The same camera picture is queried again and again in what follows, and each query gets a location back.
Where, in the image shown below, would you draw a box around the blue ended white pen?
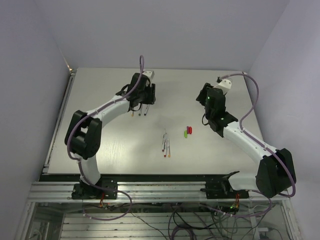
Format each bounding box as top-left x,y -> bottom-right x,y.
144,105 -> 150,116

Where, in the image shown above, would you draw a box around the green ended white pen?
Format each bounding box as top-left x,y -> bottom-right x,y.
138,104 -> 143,117

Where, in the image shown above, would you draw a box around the purple ended white pen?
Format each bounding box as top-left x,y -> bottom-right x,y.
161,129 -> 167,152

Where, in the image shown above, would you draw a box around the orange ended white pen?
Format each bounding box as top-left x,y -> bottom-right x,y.
166,133 -> 171,158

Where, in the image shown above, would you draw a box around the red ended white pen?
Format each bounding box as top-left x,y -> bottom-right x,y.
163,140 -> 167,158

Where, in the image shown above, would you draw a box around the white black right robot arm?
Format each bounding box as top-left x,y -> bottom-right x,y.
196,79 -> 297,198

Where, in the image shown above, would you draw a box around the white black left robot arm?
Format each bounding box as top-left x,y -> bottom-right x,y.
64,70 -> 156,199

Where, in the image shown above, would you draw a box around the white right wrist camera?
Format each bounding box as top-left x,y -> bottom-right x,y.
215,77 -> 232,95

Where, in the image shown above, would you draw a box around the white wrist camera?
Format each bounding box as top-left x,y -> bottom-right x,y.
215,77 -> 232,95
142,70 -> 155,82

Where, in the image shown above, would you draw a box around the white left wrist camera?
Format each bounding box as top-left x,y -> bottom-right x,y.
142,70 -> 155,82

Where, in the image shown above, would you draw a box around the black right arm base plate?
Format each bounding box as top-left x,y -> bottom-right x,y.
200,182 -> 249,200

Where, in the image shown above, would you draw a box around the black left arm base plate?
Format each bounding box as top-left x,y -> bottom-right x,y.
71,180 -> 118,200

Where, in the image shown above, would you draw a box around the aluminium extrusion frame rail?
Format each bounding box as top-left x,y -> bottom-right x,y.
26,181 -> 291,202

